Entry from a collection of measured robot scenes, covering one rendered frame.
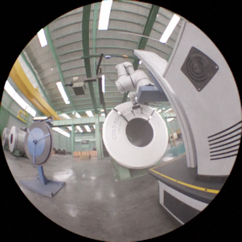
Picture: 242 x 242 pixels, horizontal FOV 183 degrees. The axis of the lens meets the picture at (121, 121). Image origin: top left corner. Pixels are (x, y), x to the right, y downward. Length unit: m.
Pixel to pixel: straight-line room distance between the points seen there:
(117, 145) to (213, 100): 1.08
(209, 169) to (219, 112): 0.19
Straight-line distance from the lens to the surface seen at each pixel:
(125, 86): 0.77
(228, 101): 0.28
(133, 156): 1.15
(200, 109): 0.30
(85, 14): 3.38
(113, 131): 1.13
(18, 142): 4.54
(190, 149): 0.49
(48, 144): 1.12
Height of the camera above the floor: 0.53
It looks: 22 degrees up
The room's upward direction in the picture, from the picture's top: 9 degrees counter-clockwise
